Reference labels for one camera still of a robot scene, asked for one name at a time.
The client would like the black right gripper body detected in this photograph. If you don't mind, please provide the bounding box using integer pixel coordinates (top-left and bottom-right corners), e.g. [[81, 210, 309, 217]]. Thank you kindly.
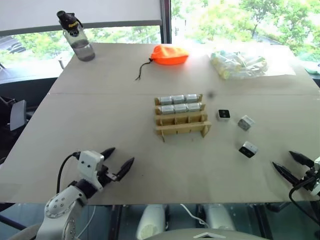
[[298, 166, 320, 191]]

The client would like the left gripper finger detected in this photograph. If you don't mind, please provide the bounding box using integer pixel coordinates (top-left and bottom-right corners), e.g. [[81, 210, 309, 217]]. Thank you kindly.
[[116, 156, 135, 182], [100, 147, 117, 161]]

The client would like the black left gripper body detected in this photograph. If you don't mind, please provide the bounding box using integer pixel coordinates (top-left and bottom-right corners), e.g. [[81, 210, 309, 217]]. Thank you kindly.
[[96, 164, 120, 187]]

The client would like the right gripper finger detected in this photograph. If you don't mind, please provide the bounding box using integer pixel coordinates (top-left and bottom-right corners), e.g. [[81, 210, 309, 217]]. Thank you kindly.
[[272, 161, 300, 187], [288, 150, 315, 168]]

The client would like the wooden slotted rack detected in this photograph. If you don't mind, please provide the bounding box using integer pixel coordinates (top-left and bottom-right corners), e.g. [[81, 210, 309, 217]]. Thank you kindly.
[[153, 93, 212, 143]]

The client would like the white rounded robot leg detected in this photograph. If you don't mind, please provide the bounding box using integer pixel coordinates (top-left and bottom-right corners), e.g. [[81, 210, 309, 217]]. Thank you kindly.
[[201, 203, 236, 231], [135, 204, 168, 240]]

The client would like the pale green dish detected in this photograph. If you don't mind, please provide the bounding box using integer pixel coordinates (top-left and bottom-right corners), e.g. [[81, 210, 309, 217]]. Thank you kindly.
[[303, 61, 320, 74]]

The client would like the grey office chair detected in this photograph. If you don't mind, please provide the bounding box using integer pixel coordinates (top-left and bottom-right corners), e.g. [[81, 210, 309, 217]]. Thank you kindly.
[[0, 96, 34, 132]]

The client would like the grey robot torso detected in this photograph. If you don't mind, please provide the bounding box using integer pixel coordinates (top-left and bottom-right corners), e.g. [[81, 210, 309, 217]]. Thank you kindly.
[[149, 226, 264, 240]]

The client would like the clear water bottle black lid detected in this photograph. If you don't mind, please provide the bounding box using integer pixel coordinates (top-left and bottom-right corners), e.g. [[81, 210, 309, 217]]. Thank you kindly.
[[56, 10, 96, 62]]

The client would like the clear plastic bag of tubes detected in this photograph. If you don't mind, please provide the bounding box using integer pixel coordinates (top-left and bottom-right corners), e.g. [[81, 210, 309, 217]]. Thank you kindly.
[[209, 49, 296, 81]]

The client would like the white roller blind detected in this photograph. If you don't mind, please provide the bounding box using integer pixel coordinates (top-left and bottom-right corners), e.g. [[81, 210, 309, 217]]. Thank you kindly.
[[0, 0, 162, 37]]

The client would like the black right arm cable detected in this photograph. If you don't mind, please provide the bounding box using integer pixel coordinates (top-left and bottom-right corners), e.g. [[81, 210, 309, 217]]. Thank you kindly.
[[288, 181, 320, 219]]

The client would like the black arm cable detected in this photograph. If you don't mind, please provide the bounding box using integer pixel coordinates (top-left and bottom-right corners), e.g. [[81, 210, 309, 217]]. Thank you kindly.
[[288, 181, 320, 219], [56, 151, 81, 194]]

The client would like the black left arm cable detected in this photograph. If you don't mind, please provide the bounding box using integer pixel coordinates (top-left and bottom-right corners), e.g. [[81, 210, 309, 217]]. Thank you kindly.
[[56, 151, 81, 194]]

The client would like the white cable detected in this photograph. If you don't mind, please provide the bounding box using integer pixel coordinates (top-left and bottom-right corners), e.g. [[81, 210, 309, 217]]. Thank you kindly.
[[179, 203, 209, 227]]

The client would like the orange drawstring pouch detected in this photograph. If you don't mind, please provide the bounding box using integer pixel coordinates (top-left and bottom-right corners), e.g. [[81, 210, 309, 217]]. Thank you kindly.
[[135, 44, 190, 81]]

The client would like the dark window frame post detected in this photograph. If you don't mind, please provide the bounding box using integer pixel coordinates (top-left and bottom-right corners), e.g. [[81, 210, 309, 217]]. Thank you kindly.
[[159, 0, 173, 44]]

